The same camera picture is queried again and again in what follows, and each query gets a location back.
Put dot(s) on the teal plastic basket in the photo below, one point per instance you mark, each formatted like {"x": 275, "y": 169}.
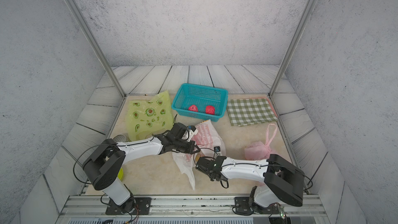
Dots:
{"x": 201, "y": 96}

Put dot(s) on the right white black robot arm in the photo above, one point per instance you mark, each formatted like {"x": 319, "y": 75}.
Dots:
{"x": 283, "y": 182}

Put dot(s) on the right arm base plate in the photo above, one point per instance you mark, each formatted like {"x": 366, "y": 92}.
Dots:
{"x": 246, "y": 206}

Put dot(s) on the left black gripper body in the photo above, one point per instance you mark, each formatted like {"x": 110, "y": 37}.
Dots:
{"x": 187, "y": 147}

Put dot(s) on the yellow-green avocado plastic bag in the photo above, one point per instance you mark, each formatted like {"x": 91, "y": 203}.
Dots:
{"x": 147, "y": 117}

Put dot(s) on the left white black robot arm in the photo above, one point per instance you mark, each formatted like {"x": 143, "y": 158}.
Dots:
{"x": 103, "y": 165}

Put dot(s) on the pink strawberry plastic bag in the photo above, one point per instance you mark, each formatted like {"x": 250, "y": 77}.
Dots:
{"x": 262, "y": 150}

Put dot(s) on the lime green plastic cup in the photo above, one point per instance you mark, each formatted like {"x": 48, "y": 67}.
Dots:
{"x": 121, "y": 174}

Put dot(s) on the left aluminium frame post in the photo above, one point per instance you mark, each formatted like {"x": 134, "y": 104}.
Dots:
{"x": 78, "y": 16}

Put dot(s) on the right aluminium frame post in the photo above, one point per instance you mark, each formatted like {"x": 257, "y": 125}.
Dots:
{"x": 308, "y": 9}

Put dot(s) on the white plastic bag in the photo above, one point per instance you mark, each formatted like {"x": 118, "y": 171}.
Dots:
{"x": 210, "y": 144}

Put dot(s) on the aluminium frame post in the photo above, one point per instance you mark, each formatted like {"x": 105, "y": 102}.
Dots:
{"x": 308, "y": 9}
{"x": 78, "y": 16}

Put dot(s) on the green checkered cloth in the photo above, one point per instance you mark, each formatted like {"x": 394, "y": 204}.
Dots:
{"x": 245, "y": 112}

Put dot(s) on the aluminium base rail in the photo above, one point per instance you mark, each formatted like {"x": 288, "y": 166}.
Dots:
{"x": 195, "y": 209}

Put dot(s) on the red apple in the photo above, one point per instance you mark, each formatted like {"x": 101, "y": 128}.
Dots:
{"x": 193, "y": 108}
{"x": 210, "y": 110}

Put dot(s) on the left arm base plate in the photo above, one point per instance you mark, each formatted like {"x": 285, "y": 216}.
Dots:
{"x": 140, "y": 206}

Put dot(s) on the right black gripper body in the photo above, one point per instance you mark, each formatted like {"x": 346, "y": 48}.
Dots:
{"x": 210, "y": 177}

